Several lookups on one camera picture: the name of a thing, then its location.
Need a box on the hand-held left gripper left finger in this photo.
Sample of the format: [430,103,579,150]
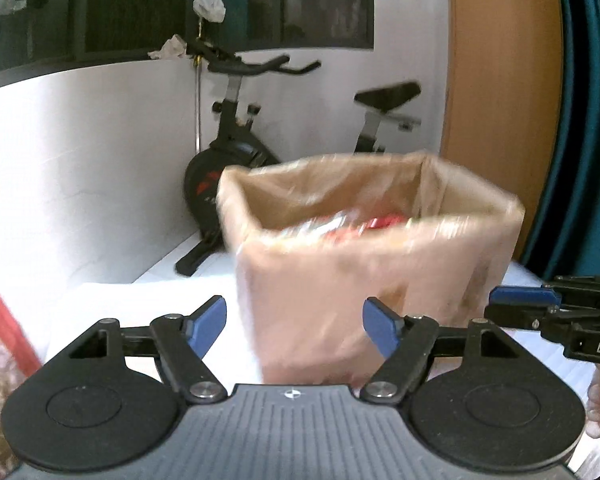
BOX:
[67,295,228,405]

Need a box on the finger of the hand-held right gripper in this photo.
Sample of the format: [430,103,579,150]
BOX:
[483,304,551,332]
[488,285,563,307]

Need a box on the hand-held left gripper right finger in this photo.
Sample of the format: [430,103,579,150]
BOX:
[359,296,518,404]

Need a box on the brown paper bag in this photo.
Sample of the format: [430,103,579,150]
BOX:
[216,151,526,387]

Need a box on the red snack packet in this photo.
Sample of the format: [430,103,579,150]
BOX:
[280,211,423,247]

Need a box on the black exercise bike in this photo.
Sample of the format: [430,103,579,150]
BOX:
[175,35,424,277]

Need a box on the teal curtain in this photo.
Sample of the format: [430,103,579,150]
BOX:
[521,0,600,280]

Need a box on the wooden door panel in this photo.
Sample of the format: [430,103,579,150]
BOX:
[439,0,567,262]

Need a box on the thin metal pole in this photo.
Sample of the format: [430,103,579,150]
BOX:
[194,15,203,155]

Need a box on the floral curtain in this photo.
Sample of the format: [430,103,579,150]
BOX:
[0,310,42,480]

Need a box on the crumpled white paper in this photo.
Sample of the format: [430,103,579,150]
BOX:
[147,34,187,61]

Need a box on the white plastic bag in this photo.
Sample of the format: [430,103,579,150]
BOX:
[192,0,228,24]

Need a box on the dark window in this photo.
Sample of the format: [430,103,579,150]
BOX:
[0,0,377,80]

